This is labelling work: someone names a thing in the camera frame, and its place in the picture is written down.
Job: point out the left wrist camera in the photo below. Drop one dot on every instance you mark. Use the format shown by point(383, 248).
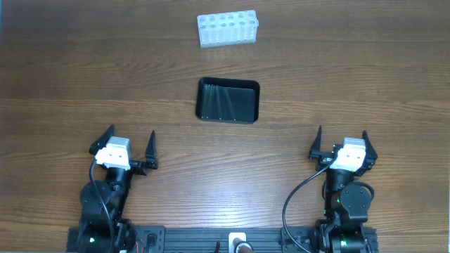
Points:
point(114, 154)

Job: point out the white test tube rack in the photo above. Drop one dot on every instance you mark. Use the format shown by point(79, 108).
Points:
point(225, 35)

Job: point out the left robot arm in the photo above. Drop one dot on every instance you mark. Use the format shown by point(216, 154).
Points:
point(93, 204)

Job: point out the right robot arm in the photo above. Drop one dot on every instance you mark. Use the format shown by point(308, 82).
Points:
point(355, 202)

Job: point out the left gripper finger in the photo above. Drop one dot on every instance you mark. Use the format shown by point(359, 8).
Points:
point(102, 144)
point(152, 154)

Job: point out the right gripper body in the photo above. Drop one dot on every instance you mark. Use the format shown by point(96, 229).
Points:
point(321, 157)

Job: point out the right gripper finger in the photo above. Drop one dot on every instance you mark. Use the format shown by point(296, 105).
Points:
point(371, 152)
point(318, 144)

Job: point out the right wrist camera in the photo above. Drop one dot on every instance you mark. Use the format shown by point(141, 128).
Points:
point(348, 154)

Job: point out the mounting rail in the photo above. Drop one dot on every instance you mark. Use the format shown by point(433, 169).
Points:
point(197, 240)

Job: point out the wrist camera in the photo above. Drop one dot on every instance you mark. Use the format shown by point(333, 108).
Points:
point(114, 154)
point(348, 154)

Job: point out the black tray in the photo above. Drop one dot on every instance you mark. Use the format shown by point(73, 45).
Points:
point(244, 105)

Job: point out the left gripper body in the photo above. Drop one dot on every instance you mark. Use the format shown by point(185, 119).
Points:
point(139, 167)

